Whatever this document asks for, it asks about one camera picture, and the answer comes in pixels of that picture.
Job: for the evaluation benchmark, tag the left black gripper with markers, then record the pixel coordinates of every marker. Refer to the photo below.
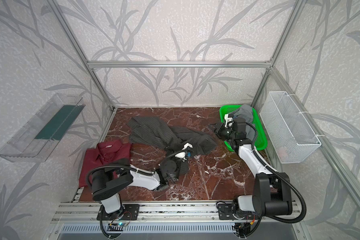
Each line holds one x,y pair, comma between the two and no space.
182,161

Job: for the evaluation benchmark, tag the clear plastic wall bin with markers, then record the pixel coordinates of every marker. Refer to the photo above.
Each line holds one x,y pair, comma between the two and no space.
38,138

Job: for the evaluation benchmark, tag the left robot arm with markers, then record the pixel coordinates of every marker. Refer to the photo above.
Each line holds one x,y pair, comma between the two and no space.
107,181

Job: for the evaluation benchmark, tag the light grey shirt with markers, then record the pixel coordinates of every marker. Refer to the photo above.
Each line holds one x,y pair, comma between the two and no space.
246,112

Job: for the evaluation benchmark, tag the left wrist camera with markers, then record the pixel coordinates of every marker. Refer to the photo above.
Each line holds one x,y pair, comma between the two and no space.
186,152

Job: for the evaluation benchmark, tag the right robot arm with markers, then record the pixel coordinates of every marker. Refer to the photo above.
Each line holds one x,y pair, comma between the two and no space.
271,196

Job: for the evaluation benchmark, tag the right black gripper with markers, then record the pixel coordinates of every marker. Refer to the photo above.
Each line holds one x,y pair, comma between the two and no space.
222,130

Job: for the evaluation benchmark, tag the aluminium cage frame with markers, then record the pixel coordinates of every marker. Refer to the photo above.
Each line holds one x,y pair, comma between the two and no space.
345,176

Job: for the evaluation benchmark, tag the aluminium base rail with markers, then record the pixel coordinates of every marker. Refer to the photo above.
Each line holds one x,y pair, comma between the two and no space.
149,212

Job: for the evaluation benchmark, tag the dark grey striped shirt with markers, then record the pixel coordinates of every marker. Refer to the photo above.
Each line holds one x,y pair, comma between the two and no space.
155,132

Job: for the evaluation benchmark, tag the green plastic basket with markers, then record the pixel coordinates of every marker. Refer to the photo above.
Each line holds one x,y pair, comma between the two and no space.
261,141

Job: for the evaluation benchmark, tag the maroon folded shirt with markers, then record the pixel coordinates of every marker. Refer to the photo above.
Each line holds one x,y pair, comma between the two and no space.
104,153

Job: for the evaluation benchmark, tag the white wire wall basket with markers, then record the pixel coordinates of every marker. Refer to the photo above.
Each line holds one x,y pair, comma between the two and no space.
291,135

